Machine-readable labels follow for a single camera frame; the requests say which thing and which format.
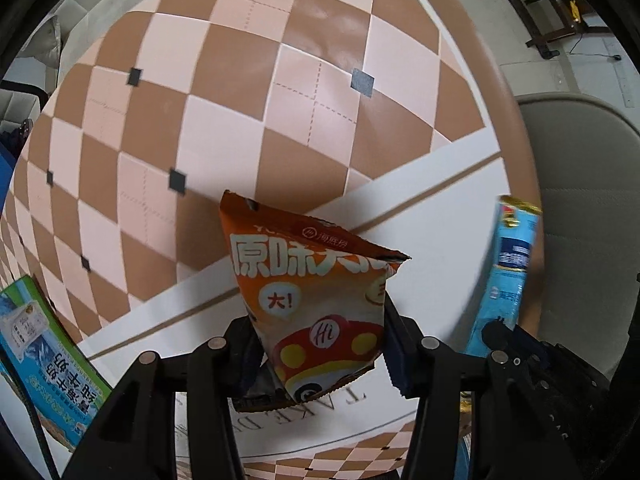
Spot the light blue stick packet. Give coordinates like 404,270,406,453
464,195,541,358

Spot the orange snack bag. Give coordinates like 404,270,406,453
219,191,409,412

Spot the open cardboard box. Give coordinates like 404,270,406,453
1,275,112,451

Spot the beige office chair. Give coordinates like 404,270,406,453
518,92,639,376

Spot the checkered orange tablecloth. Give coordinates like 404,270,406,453
0,0,547,480

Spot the dark wooden chair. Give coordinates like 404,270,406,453
506,0,611,61

